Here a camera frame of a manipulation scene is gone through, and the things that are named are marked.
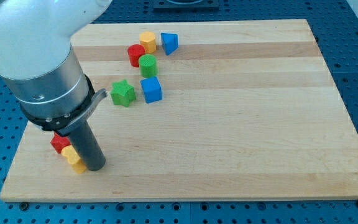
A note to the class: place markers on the red cylinder block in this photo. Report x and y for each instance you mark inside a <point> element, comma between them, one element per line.
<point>134,53</point>

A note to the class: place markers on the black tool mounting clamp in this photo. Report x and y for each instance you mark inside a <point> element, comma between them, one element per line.
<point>82,115</point>

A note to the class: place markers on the green cylinder block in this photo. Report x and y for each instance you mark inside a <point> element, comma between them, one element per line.
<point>148,66</point>

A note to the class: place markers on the red block near tool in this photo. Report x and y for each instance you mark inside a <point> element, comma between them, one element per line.
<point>58,143</point>

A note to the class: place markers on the blue cube block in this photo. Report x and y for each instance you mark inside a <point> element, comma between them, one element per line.
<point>152,89</point>

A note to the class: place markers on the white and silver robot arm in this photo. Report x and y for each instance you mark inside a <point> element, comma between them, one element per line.
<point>36,57</point>

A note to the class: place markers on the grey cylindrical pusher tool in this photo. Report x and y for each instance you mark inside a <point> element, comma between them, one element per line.
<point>87,147</point>

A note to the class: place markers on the yellow hexagon block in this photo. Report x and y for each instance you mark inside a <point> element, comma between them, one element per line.
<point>148,41</point>

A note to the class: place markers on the light wooden board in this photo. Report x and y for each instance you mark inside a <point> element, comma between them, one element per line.
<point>249,112</point>

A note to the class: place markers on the green star block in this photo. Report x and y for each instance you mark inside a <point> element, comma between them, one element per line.
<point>122,93</point>

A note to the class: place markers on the blue triangle block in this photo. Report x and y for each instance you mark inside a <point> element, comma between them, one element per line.
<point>169,42</point>

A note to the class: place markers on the yellow heart block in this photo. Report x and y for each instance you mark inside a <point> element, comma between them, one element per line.
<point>73,159</point>

